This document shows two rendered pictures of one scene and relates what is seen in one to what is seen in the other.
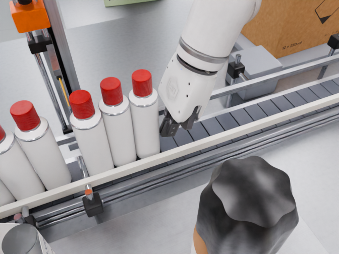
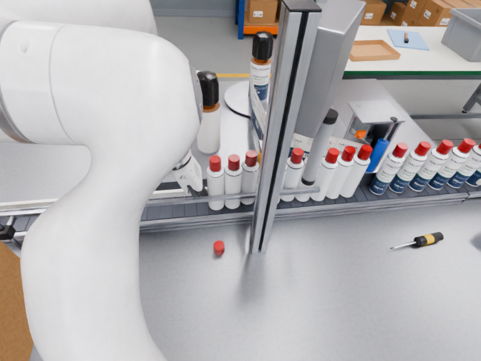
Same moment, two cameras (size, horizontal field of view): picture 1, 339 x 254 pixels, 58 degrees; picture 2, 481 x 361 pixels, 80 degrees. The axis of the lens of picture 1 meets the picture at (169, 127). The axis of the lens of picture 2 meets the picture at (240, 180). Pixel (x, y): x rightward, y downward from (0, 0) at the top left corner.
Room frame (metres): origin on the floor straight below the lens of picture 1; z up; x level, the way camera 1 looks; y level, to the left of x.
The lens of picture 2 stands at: (0.93, 0.23, 1.62)
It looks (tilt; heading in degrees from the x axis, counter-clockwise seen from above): 48 degrees down; 192
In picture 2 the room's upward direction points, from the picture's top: 4 degrees clockwise
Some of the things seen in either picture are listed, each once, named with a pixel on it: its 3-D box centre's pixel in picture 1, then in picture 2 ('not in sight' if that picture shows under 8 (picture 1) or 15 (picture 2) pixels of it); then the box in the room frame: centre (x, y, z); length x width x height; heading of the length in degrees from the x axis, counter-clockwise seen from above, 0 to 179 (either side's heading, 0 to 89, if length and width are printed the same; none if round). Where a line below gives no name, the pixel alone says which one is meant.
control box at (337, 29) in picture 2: not in sight; (312, 66); (0.40, 0.24, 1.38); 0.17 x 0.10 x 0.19; 168
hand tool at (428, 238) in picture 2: not in sight; (415, 242); (0.33, 0.69, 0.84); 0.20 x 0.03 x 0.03; 120
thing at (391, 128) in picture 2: not in sight; (361, 145); (0.11, 0.46, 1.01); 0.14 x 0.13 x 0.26; 113
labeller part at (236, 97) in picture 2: not in sight; (257, 98); (-0.26, 0.04, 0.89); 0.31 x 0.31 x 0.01
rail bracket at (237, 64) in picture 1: (238, 88); not in sight; (0.56, -0.16, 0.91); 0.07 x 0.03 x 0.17; 23
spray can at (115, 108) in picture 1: (118, 126); (232, 183); (0.37, 0.09, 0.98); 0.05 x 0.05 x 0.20
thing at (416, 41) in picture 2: not in sight; (406, 39); (-1.55, 0.91, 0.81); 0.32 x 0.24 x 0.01; 6
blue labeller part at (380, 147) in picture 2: not in sight; (373, 160); (0.14, 0.51, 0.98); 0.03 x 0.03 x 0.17
